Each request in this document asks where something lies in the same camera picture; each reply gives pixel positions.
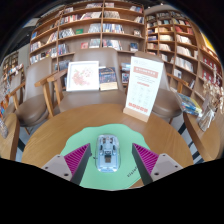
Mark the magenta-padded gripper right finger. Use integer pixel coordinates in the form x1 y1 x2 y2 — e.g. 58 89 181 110
131 143 184 186

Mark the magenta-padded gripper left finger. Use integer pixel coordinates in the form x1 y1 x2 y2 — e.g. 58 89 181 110
40 143 92 186

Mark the transparent computer mouse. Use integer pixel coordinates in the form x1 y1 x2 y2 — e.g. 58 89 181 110
94 134 121 173

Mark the green round mouse pad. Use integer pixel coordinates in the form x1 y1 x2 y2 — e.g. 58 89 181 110
60 123 155 192

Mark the wooden table with rim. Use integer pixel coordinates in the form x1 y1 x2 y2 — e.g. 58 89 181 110
182 109 224 163

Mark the colourful magazine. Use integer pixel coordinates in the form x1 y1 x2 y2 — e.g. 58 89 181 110
178 92 204 117

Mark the glass vase with dried flowers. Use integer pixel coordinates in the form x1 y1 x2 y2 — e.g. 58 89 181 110
196 64 224 133

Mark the white sign on wooden base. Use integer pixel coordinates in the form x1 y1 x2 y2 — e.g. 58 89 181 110
122 55 165 123

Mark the white framed red print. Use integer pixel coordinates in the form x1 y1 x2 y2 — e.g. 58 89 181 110
65 60 100 93

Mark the dark cover book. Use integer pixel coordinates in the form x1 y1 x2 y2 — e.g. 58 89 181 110
98 66 119 92

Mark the tall wooden book shelf unit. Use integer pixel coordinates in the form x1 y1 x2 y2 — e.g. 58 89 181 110
143 11 224 101

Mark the distant wooden book shelf unit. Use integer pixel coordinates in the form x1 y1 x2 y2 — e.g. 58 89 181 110
1 51 19 76

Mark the wide wooden book shelf unit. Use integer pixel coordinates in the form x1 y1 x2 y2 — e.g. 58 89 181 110
29 1 148 73

